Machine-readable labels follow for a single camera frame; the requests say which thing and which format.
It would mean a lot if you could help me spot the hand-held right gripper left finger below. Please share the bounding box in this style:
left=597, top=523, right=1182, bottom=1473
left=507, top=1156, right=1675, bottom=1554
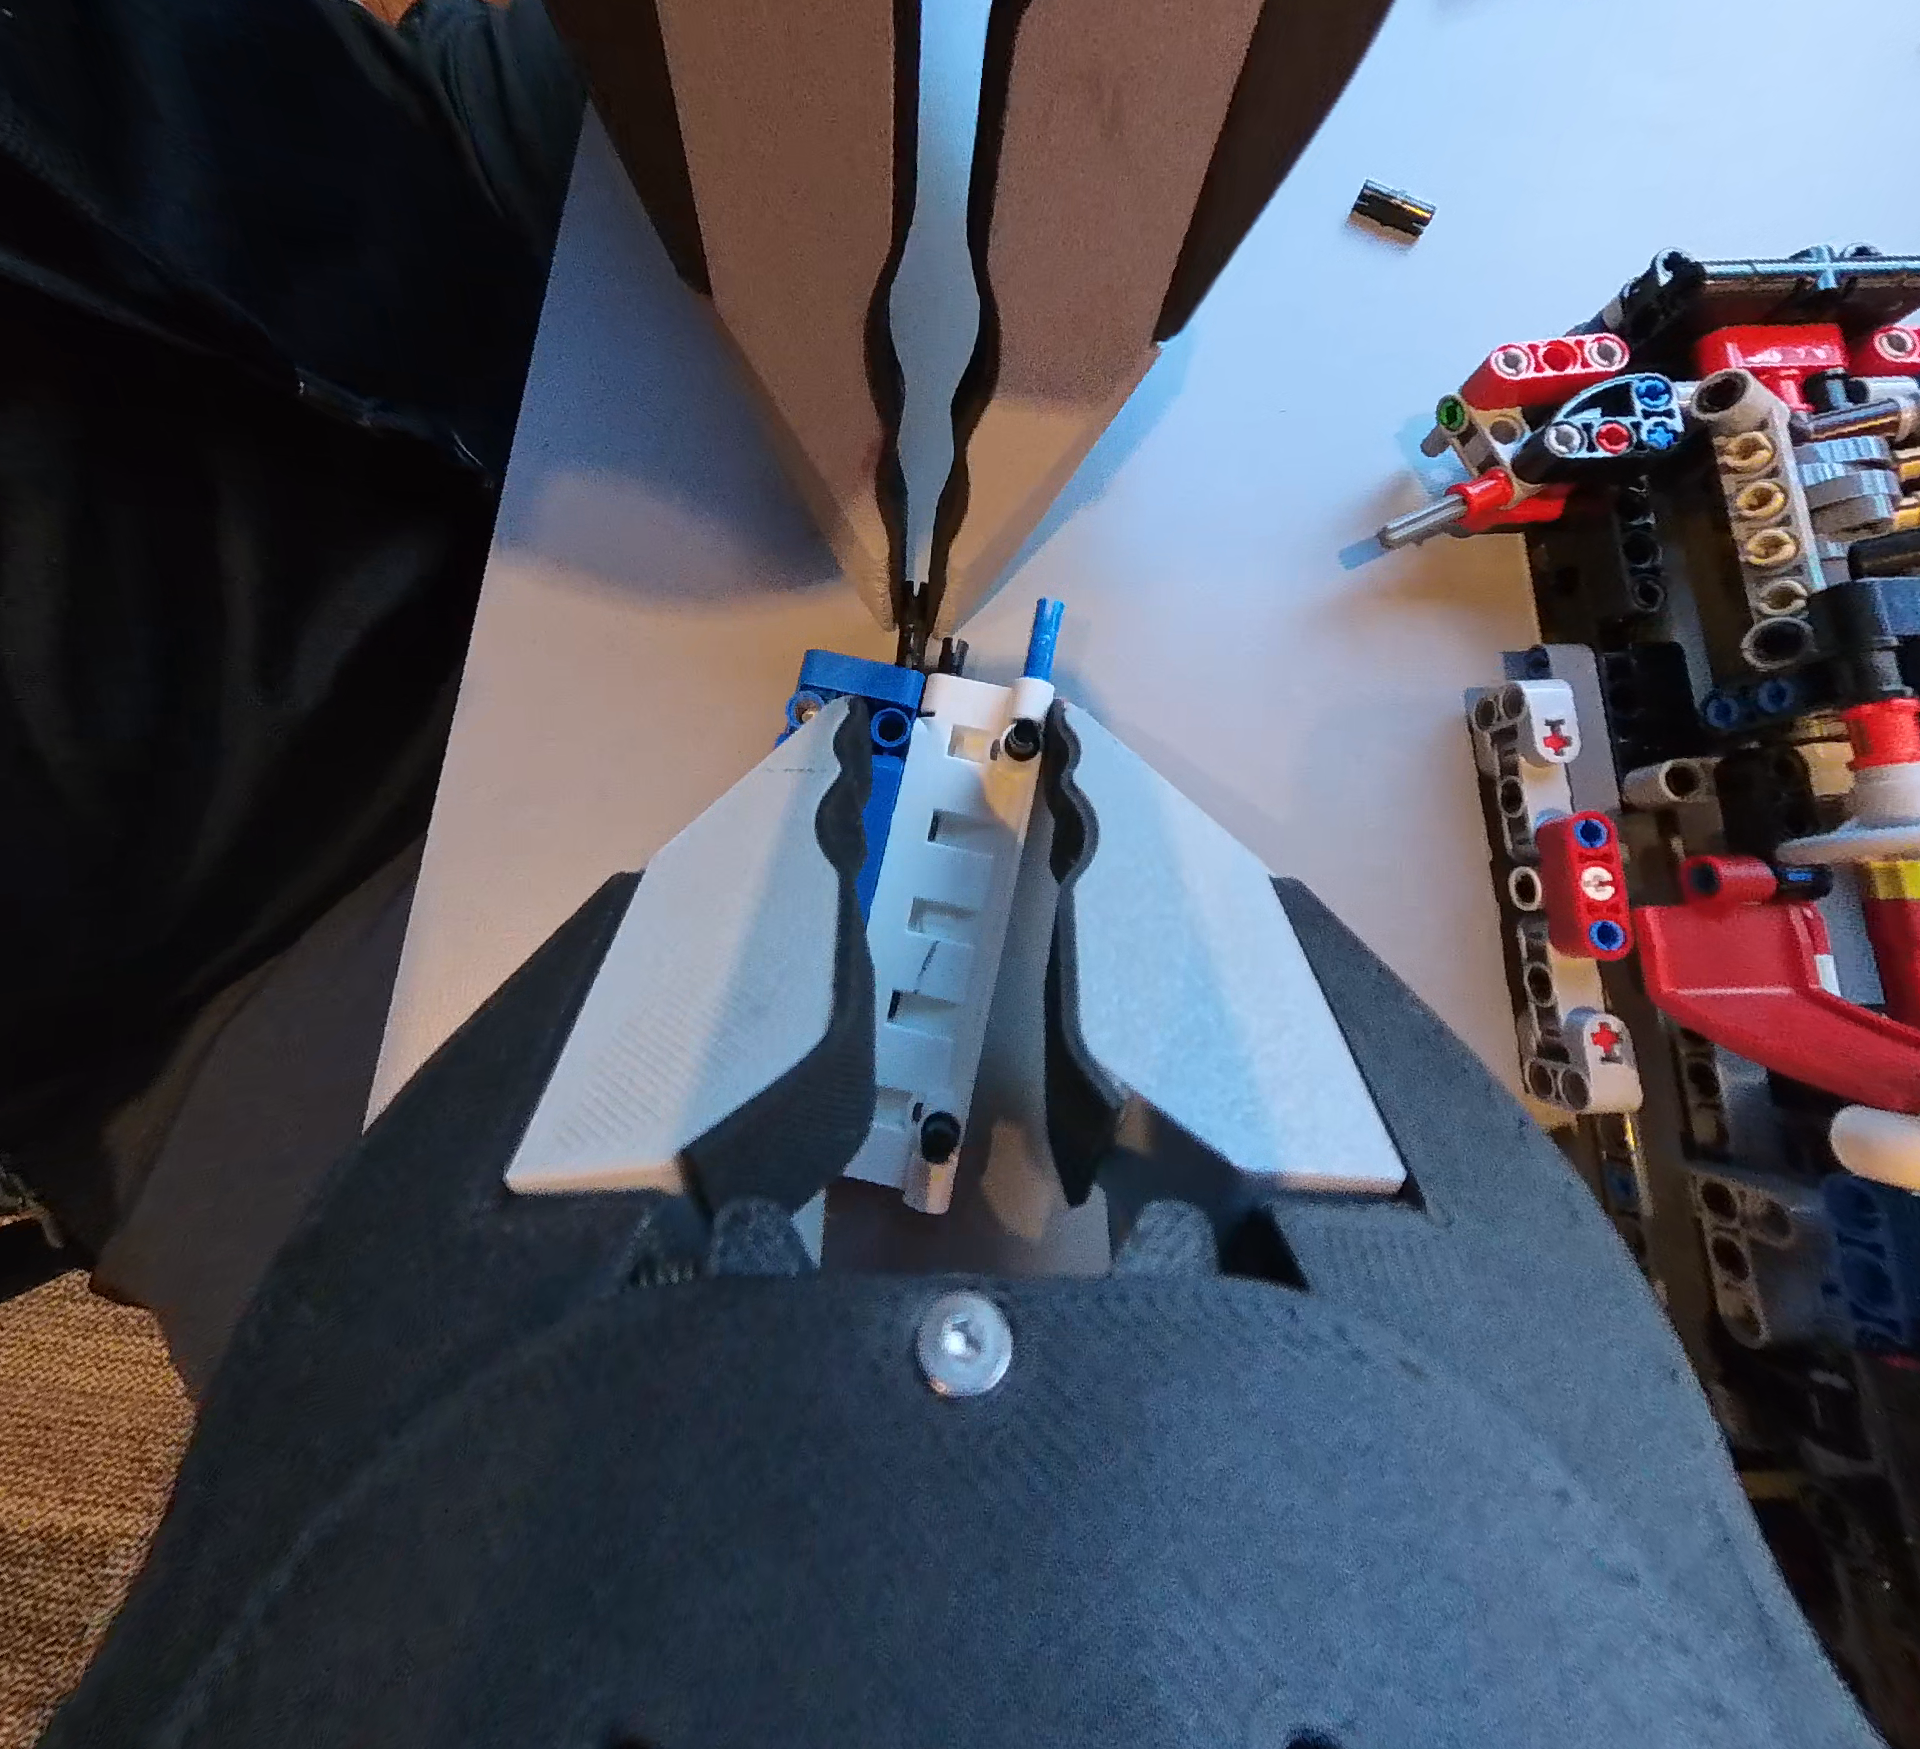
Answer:
left=507, top=699, right=880, bottom=1209

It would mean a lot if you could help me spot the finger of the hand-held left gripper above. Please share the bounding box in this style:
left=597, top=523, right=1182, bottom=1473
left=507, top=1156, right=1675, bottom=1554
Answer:
left=931, top=0, right=1293, bottom=626
left=623, top=0, right=921, bottom=626

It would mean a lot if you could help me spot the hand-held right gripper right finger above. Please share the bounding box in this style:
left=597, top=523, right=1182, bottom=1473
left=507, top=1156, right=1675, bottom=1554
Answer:
left=1041, top=703, right=1412, bottom=1209

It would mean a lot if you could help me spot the white brick panel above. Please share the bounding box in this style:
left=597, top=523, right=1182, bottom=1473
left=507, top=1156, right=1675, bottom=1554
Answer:
left=860, top=672, right=1054, bottom=1213

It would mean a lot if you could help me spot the black brick race car model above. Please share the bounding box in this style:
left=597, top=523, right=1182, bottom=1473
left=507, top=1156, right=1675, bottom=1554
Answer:
left=1375, top=249, right=1920, bottom=1749

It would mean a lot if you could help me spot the grey desk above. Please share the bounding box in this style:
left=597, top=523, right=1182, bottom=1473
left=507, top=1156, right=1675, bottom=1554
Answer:
left=365, top=0, right=1920, bottom=1129

